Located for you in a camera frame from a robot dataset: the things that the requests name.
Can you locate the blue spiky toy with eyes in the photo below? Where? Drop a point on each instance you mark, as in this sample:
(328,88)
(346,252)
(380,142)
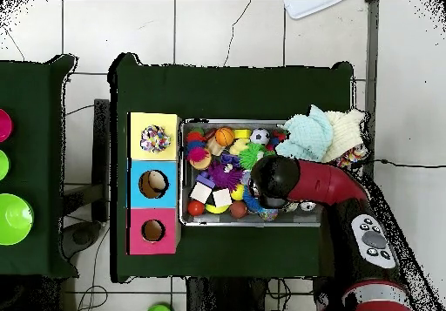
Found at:
(251,201)

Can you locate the polka dot cloth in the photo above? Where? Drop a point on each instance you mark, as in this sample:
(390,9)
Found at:
(155,138)
(352,156)

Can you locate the mint green cloth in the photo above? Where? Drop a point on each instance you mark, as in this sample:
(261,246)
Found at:
(310,136)

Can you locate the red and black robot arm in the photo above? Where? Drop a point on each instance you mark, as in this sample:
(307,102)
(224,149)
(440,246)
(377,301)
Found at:
(324,182)

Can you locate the shallow silver mesh bin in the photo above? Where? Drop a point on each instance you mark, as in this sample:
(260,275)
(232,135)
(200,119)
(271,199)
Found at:
(188,220)

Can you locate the wooden box with three holes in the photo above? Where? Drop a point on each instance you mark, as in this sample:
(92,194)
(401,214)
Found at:
(163,217)

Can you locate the purple spiky toy with eyes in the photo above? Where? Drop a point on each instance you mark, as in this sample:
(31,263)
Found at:
(223,177)

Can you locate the orange mini basketball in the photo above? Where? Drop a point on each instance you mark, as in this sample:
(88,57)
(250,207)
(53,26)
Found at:
(224,136)

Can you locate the green spiky rubber ball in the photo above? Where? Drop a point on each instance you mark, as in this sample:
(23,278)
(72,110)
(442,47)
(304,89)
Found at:
(248,156)

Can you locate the multicolour spiky caterpillar toy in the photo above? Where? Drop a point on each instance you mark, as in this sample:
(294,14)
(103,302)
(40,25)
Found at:
(197,150)

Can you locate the wooden cube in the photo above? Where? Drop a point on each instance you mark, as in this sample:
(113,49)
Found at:
(201,192)

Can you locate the small soccer ball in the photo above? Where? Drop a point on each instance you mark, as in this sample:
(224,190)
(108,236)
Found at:
(259,136)

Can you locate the red ball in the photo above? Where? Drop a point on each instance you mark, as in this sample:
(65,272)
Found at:
(195,208)

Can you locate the dark green tablecloth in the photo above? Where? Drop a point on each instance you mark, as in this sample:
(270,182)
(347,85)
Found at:
(35,91)
(226,88)

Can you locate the black stand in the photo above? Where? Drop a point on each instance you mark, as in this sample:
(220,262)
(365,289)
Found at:
(101,150)

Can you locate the grey rounded stand foot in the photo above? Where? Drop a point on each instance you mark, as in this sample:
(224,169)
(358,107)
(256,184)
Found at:
(82,236)

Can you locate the white tray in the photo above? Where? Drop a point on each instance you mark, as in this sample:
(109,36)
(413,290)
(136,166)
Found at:
(306,8)

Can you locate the large green bowl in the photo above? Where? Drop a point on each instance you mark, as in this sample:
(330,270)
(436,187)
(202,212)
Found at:
(14,220)

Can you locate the small green bowl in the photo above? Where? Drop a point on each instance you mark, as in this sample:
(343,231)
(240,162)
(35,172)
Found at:
(2,164)

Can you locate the pink bowl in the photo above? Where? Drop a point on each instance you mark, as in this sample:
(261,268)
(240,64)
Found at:
(4,125)

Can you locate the grey metal post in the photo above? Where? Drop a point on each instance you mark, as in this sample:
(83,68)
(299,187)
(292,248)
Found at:
(371,46)

